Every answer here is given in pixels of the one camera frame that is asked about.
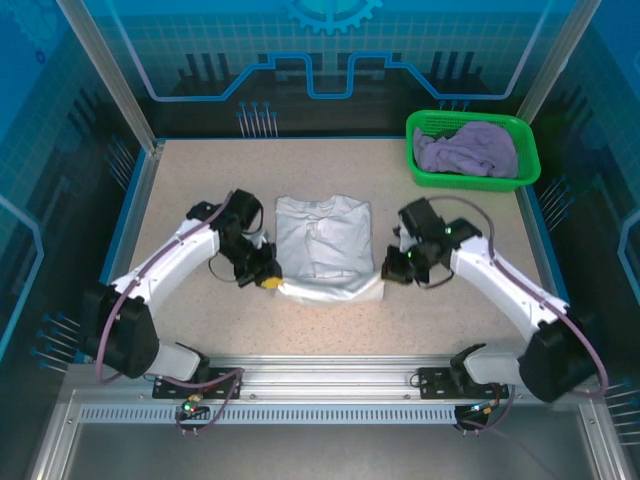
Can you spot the white t-shirt with robot print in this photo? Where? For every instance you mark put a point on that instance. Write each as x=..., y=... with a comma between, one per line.
x=325, y=240

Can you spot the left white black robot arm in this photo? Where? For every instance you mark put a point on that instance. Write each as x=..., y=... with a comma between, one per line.
x=165, y=260

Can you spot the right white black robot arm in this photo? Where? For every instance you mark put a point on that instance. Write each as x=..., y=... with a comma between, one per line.
x=510, y=290

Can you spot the green plastic basket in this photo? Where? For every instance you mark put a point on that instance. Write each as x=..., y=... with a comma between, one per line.
x=425, y=177

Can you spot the purple t-shirt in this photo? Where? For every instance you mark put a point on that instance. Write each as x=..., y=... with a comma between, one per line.
x=470, y=150

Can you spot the small connector board with LEDs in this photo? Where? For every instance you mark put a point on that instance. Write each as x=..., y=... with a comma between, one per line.
x=477, y=411
x=190, y=407

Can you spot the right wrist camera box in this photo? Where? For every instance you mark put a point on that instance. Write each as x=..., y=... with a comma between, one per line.
x=422, y=215

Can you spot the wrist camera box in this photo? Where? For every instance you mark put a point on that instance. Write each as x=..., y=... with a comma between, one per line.
x=245, y=202
x=422, y=215

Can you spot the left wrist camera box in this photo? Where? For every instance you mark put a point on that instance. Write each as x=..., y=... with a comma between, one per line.
x=245, y=202

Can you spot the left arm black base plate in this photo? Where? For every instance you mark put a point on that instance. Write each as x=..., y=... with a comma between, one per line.
x=225, y=382

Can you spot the aluminium mounting rail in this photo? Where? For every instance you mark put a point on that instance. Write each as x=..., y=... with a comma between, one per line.
x=330, y=375

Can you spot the aluminium table side rail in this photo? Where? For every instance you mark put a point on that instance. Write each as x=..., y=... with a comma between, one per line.
x=529, y=205
x=150, y=165

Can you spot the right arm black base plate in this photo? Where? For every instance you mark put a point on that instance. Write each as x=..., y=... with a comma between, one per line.
x=435, y=382

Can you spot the aluminium frame post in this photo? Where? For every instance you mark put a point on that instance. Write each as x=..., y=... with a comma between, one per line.
x=115, y=75
x=555, y=60

